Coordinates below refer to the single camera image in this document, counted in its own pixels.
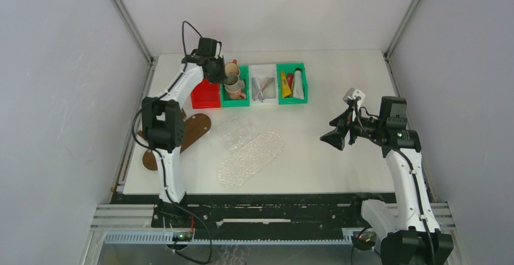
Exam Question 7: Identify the green bin with toothpaste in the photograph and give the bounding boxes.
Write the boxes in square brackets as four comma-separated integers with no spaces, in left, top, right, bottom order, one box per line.
[276,62,309,105]

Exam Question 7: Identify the green bin with cups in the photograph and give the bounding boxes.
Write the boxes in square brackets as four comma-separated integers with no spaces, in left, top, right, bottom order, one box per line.
[219,65,250,108]

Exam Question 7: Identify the clear acrylic holder box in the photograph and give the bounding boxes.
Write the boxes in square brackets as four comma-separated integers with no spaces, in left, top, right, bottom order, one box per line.
[216,119,253,153]

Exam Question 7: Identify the clear textured oval tray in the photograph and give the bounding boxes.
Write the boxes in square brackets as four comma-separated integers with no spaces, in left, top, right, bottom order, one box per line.
[217,132,284,189]

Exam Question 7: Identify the pink toothbrush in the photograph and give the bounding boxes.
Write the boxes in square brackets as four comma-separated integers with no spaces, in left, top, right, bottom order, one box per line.
[257,77,274,102]

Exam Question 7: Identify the right camera cable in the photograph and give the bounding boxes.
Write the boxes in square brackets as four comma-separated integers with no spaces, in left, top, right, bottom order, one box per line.
[353,96,436,265]

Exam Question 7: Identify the right circuit board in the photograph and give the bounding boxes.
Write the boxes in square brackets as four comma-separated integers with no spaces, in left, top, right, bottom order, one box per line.
[352,230,377,251]

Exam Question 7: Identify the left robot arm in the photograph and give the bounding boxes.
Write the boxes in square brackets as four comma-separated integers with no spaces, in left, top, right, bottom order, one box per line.
[141,37,227,227]

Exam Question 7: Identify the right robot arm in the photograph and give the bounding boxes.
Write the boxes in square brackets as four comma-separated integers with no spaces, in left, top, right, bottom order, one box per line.
[320,93,454,264]

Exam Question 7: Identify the white toothpaste tube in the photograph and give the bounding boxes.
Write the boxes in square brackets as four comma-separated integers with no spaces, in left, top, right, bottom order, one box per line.
[293,67,305,100]

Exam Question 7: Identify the grey ceramic mug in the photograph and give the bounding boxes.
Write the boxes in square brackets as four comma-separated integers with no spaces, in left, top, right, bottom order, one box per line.
[224,73,245,93]

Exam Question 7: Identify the black front rail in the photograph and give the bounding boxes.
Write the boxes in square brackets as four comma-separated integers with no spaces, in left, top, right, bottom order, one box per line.
[110,192,396,242]

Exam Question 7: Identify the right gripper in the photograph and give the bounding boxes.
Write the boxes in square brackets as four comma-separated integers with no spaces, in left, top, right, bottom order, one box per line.
[319,105,384,151]

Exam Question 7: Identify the left camera cable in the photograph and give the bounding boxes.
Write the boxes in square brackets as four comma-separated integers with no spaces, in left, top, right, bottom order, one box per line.
[130,20,213,265]

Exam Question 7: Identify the beige cup orange handle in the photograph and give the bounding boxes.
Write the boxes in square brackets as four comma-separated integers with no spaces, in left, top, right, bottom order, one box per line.
[224,59,241,76]

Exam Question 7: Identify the clear holder with wooden ends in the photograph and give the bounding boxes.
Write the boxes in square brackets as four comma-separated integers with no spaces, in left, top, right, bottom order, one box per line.
[136,109,187,140]

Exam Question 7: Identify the circuit board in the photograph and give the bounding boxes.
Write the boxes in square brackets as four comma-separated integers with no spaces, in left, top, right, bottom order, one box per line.
[172,232,194,243]
[352,230,377,251]

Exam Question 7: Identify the left circuit board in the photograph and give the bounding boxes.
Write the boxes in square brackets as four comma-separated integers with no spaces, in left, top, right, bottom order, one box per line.
[172,232,194,243]

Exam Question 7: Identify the camera cable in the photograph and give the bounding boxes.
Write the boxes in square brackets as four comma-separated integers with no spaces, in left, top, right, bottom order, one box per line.
[130,20,213,265]
[353,96,436,265]

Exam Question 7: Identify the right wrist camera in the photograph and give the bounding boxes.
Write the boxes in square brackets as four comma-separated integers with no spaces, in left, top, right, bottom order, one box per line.
[343,88,366,111]

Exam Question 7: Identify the white translucent bin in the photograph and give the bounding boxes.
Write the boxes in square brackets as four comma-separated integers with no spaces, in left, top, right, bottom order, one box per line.
[249,64,278,106]

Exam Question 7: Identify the red toothpaste tube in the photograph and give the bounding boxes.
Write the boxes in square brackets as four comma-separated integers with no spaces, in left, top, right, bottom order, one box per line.
[286,73,294,92]

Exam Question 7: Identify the yellow toothpaste tube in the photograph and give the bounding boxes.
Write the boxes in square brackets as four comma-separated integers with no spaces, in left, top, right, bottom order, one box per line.
[280,72,292,98]

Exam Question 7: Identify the red plastic bin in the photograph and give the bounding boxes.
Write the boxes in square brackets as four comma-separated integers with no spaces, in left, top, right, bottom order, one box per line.
[190,79,221,109]

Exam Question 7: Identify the brown wooden oval tray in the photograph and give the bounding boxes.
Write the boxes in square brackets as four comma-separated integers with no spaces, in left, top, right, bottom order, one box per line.
[142,113,212,171]

